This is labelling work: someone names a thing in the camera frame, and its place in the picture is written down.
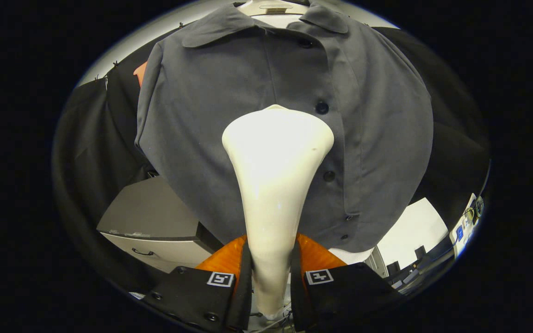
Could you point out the row of black clips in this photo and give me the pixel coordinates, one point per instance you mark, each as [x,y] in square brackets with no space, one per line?
[115,63]

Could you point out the white mannequin torso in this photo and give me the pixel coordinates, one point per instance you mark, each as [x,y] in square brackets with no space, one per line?
[275,21]

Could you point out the white power strip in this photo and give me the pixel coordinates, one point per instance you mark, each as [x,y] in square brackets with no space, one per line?
[461,229]

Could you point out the white table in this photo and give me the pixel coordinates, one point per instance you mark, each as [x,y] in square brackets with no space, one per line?
[414,226]

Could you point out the white garment steamer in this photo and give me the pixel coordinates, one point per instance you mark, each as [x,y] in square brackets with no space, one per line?
[275,175]

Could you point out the grey drawer cabinet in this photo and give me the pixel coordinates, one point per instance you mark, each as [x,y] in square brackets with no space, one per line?
[151,208]

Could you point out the small black box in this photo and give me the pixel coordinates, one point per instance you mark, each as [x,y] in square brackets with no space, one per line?
[420,252]
[392,268]

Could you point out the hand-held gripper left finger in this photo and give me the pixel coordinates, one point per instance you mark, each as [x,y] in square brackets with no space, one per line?
[246,296]

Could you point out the black backdrop cloth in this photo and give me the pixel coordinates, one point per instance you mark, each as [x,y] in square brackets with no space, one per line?
[86,138]

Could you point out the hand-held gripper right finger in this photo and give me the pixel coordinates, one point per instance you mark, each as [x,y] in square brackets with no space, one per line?
[295,296]

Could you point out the grey button-up shirt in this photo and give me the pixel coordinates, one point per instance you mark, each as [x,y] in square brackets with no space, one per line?
[201,115]

